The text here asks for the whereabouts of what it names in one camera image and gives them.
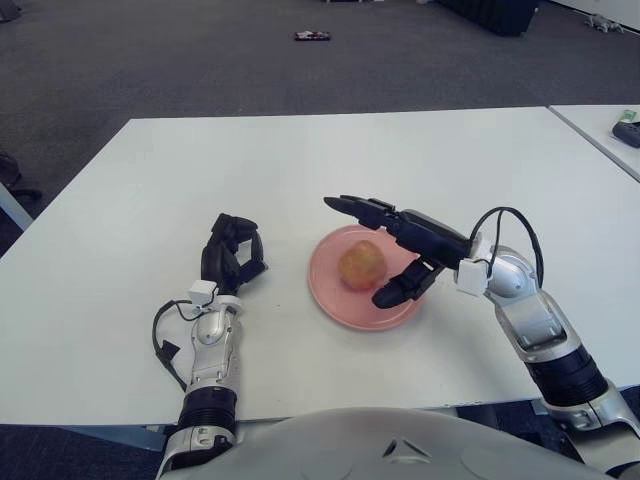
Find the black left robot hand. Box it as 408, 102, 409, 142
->
200, 213, 270, 297

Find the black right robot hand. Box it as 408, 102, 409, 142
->
323, 195, 474, 309

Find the red yellow apple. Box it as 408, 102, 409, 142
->
338, 239, 387, 291

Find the pink round plate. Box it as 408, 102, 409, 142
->
309, 224, 426, 333

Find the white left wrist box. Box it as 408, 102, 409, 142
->
188, 280, 219, 307

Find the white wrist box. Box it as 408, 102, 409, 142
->
455, 260, 489, 296
188, 280, 219, 307

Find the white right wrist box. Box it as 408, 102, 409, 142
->
455, 260, 489, 296

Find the grey robot torso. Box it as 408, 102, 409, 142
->
192, 407, 609, 480

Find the white desk edge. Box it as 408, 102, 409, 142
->
0, 180, 34, 232

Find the dark grey handheld controller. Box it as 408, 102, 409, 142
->
612, 121, 640, 149

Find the black office chair base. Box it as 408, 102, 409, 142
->
0, 152, 44, 201

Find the black cabinet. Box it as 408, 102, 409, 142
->
434, 0, 541, 37

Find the grey toy on floor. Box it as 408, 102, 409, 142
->
582, 14, 626, 34

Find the dark object on floor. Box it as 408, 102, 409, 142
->
0, 0, 26, 24

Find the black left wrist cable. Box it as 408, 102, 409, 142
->
151, 298, 201, 394

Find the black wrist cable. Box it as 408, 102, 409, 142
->
151, 298, 201, 394
469, 206, 545, 289

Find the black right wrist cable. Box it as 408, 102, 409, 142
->
469, 206, 545, 289

